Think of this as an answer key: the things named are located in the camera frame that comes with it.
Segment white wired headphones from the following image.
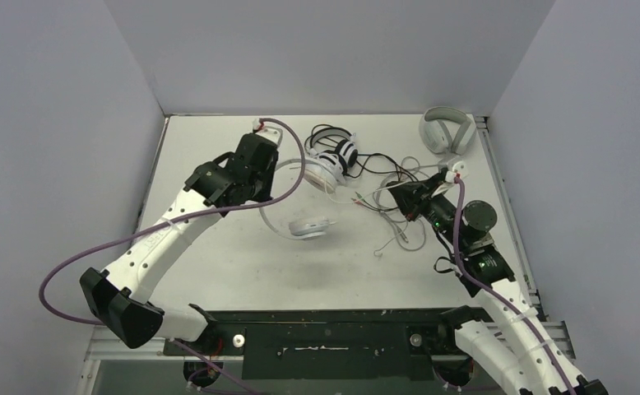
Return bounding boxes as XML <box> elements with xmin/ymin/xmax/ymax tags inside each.
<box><xmin>259</xmin><ymin>153</ymin><xmax>430</xmax><ymax>258</ymax></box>

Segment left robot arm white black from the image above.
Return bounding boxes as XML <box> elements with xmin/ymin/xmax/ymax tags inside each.
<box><xmin>80</xmin><ymin>128</ymin><xmax>282</xmax><ymax>354</ymax></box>

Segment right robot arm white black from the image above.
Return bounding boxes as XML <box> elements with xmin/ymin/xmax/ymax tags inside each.
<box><xmin>387</xmin><ymin>170</ymin><xmax>608</xmax><ymax>394</ymax></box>

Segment grey white over-ear headphones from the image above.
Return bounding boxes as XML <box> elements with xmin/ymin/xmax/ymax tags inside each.
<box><xmin>374</xmin><ymin>106</ymin><xmax>478</xmax><ymax>253</ymax></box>

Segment black and white headphones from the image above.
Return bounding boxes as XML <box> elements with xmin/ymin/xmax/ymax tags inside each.
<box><xmin>304</xmin><ymin>123</ymin><xmax>424</xmax><ymax>215</ymax></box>

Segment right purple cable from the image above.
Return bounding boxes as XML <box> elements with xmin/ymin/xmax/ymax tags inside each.
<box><xmin>450</xmin><ymin>177</ymin><xmax>580</xmax><ymax>395</ymax></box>

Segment purple cable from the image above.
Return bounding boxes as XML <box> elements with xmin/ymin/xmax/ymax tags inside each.
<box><xmin>38</xmin><ymin>117</ymin><xmax>308</xmax><ymax>395</ymax></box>
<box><xmin>450</xmin><ymin>177</ymin><xmax>580</xmax><ymax>395</ymax></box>

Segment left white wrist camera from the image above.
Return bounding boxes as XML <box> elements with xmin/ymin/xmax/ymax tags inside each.
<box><xmin>252</xmin><ymin>118</ymin><xmax>284</xmax><ymax>149</ymax></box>

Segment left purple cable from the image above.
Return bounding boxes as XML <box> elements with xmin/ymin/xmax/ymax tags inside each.
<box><xmin>38</xmin><ymin>117</ymin><xmax>308</xmax><ymax>395</ymax></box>

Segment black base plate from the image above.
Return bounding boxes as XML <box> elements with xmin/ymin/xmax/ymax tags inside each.
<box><xmin>189</xmin><ymin>307</ymin><xmax>494</xmax><ymax>381</ymax></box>

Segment aluminium rail frame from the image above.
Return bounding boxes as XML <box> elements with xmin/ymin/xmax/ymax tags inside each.
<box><xmin>80</xmin><ymin>118</ymin><xmax>591</xmax><ymax>394</ymax></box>

